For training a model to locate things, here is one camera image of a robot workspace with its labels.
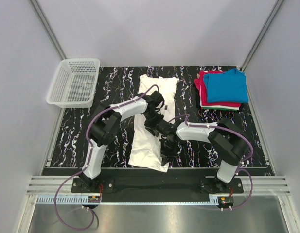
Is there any white printed t shirt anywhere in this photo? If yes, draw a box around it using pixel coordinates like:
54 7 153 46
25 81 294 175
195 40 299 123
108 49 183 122
128 74 179 172

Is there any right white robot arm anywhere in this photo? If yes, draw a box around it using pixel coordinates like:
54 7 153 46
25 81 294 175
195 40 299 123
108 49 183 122
155 118 253 183

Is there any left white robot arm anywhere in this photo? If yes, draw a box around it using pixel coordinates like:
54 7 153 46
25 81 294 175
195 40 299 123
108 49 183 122
80 91 164 181

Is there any green folded t shirt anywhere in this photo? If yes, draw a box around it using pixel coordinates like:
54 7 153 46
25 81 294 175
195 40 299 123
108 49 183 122
201 106 239 112

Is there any black marble pattern mat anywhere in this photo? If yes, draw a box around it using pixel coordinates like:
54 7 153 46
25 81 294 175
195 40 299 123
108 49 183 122
42 66 275 176

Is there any red folded t shirt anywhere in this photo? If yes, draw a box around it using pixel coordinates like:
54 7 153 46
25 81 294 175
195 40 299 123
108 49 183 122
194 71 241 109

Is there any right small circuit board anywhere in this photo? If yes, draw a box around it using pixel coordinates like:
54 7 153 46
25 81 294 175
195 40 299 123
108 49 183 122
218 196 234 204

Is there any small circuit board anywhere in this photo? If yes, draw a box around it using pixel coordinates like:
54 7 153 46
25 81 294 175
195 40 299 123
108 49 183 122
218 196 234 204
88 196 101 203

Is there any blue folded t shirt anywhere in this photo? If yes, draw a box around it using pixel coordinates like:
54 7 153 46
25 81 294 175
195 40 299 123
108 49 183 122
203 69 249 103

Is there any white plastic basket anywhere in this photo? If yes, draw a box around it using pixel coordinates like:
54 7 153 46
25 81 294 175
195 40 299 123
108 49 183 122
46 58 101 109

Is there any left small circuit board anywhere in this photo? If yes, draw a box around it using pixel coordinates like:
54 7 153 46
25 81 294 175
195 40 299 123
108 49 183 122
88 196 101 203

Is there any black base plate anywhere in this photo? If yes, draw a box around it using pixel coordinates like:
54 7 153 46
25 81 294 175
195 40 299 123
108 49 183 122
71 168 244 194

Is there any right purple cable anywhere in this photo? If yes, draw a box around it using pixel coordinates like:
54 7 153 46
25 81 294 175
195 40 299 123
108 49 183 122
167 114 254 210

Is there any purple cable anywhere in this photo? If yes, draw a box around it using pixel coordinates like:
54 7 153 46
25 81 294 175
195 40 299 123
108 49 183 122
167 114 254 210
53 84 161 233

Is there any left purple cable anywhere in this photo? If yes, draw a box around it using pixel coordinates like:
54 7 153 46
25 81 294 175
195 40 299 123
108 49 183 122
53 84 161 233

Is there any aluminium rail profile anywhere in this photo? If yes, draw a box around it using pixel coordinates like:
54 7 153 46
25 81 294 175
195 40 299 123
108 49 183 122
26 176 290 196

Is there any white slotted cable duct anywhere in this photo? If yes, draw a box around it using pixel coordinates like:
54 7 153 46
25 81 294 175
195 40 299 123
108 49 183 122
37 194 218 206

